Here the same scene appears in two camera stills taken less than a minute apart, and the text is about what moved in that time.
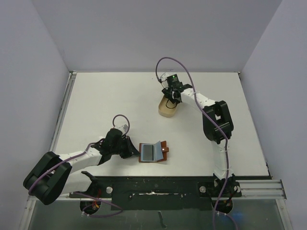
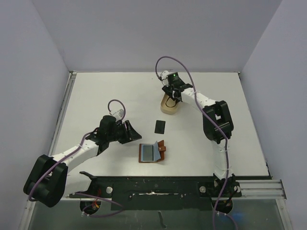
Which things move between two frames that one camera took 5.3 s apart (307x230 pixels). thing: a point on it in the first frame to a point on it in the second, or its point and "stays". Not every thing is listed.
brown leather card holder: x=160 y=150 stays
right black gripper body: x=171 y=93 stays
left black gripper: x=133 y=151 to x=133 y=134
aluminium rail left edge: x=28 y=209 stays
